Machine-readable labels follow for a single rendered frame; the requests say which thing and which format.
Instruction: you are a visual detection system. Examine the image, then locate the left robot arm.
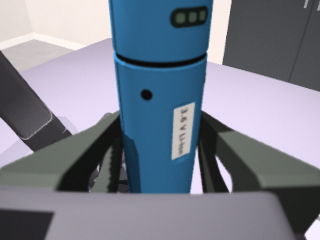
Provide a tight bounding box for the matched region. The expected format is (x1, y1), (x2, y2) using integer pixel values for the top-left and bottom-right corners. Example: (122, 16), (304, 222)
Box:
(0, 51), (128, 193)

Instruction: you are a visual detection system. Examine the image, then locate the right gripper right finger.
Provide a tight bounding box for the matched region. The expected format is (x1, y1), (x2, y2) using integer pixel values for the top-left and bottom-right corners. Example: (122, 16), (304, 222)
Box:
(197, 110), (320, 235)

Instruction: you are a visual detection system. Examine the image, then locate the blue electric screwdriver barrel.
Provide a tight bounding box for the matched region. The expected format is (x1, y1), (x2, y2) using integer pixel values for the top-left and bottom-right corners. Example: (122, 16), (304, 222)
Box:
(108, 0), (214, 194)

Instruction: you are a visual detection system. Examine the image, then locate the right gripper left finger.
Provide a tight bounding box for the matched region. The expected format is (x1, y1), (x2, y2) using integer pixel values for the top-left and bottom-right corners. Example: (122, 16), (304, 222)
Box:
(0, 110), (123, 193)

